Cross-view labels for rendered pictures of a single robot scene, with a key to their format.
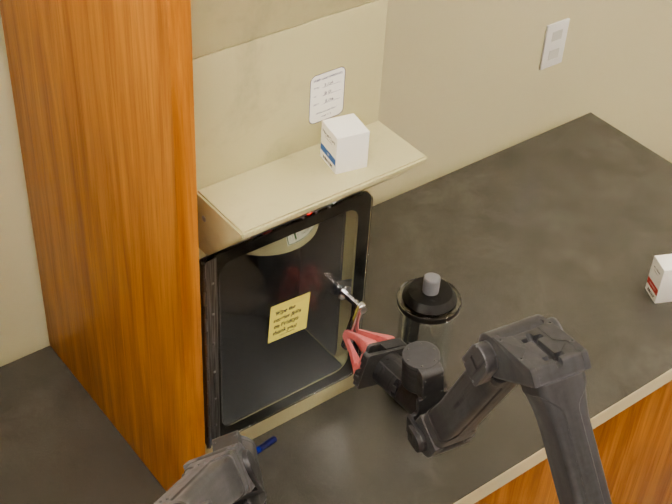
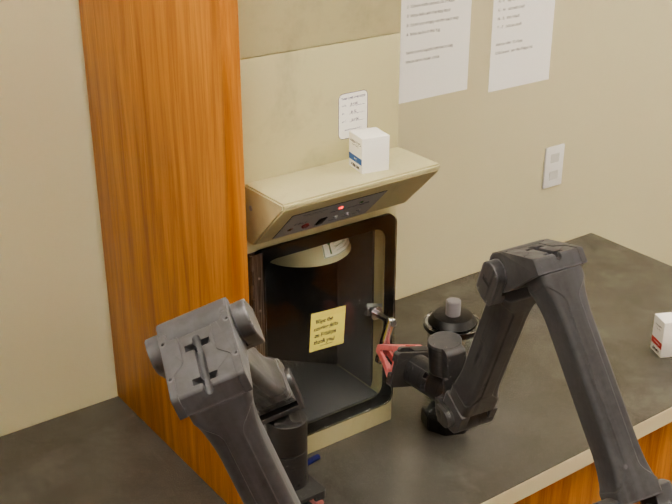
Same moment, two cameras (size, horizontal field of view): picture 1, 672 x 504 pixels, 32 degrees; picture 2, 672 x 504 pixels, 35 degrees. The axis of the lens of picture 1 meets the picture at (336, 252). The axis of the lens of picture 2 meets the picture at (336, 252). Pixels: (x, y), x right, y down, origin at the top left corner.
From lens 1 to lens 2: 0.47 m
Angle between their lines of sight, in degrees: 15
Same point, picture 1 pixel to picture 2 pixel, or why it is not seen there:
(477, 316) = not seen: hidden behind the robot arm
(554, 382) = (555, 272)
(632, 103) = (628, 232)
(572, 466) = (578, 347)
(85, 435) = (147, 457)
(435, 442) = (461, 411)
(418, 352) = (442, 338)
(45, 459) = (110, 475)
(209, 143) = (254, 141)
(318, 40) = (343, 61)
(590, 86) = (589, 210)
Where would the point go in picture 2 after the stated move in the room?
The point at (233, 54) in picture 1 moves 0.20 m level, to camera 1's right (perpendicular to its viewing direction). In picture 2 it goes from (273, 61) to (402, 63)
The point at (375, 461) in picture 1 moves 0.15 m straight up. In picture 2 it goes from (411, 472) to (413, 402)
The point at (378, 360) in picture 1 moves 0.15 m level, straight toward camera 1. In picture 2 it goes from (408, 359) to (402, 406)
